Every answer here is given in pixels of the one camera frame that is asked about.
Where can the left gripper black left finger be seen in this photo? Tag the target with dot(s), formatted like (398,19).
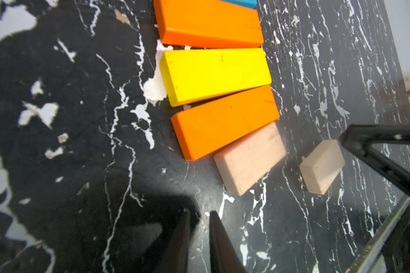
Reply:
(174,259)

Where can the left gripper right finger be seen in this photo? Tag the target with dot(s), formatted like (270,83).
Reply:
(223,258)

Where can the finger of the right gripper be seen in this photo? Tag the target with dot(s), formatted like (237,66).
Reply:
(359,140)

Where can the natural wood block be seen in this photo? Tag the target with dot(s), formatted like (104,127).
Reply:
(322,166)
(242,163)

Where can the orange rectangular block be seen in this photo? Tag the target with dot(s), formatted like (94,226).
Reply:
(206,128)
(208,24)

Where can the blue rectangular block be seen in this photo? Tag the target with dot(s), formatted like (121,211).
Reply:
(244,3)

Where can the yellow rectangular block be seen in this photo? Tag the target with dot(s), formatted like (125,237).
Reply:
(195,75)

